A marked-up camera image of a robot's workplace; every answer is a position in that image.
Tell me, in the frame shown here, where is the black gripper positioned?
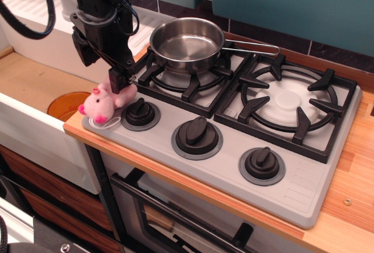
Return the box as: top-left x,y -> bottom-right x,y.
70,9 -> 136,94

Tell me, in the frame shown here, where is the pink stuffed pig toy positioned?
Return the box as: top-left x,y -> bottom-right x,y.
78,77 -> 137,124

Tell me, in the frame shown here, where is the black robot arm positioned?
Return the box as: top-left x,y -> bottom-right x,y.
70,0 -> 140,93

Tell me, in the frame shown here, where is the stainless steel pan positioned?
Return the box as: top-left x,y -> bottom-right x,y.
150,17 -> 281,75

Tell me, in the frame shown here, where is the black left stove knob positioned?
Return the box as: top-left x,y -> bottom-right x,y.
121,98 -> 161,131

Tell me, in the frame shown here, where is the black stove knob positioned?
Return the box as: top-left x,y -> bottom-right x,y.
171,116 -> 223,161
238,147 -> 286,186
121,98 -> 161,131

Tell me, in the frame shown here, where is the white toy sink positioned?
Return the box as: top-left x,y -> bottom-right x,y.
0,0 -> 176,195

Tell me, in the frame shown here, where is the black left burner grate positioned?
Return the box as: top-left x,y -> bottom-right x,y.
134,47 -> 254,118

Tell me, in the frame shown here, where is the black burner grate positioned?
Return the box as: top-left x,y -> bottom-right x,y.
134,47 -> 254,118
214,55 -> 362,164

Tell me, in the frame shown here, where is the black middle stove knob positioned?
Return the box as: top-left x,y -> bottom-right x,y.
171,116 -> 223,161

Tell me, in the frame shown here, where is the oven door with window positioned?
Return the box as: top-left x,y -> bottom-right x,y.
109,174 -> 264,253

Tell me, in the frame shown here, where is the grey toy stove top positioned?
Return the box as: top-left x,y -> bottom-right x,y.
82,55 -> 362,228

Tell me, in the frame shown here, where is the white right burner cap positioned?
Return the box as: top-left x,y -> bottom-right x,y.
255,77 -> 327,127

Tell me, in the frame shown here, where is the black right stove knob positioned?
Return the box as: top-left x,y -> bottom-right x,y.
238,147 -> 286,186

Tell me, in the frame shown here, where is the black right burner grate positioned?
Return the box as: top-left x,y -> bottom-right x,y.
214,55 -> 362,164

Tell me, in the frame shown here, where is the black braided cable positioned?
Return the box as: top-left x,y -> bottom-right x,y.
0,0 -> 56,40

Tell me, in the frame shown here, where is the black oven door handle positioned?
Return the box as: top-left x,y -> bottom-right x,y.
110,168 -> 253,252

